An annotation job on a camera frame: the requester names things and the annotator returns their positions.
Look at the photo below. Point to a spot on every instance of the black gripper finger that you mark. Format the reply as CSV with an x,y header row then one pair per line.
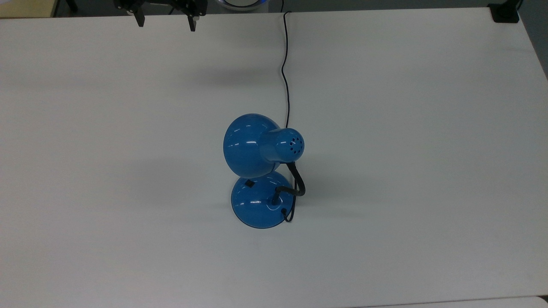
x,y
192,23
139,19

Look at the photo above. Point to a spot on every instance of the robot gripper body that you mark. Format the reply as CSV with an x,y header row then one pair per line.
x,y
188,5

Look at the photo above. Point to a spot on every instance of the blue gooseneck desk lamp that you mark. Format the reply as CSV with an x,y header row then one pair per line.
x,y
248,145

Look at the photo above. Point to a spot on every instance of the black chair leg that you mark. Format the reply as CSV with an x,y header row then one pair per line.
x,y
72,5

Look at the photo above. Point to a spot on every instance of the yellowish wooden board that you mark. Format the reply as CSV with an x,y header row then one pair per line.
x,y
25,7

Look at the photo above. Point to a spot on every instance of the black table clamp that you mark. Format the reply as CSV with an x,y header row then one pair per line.
x,y
505,13

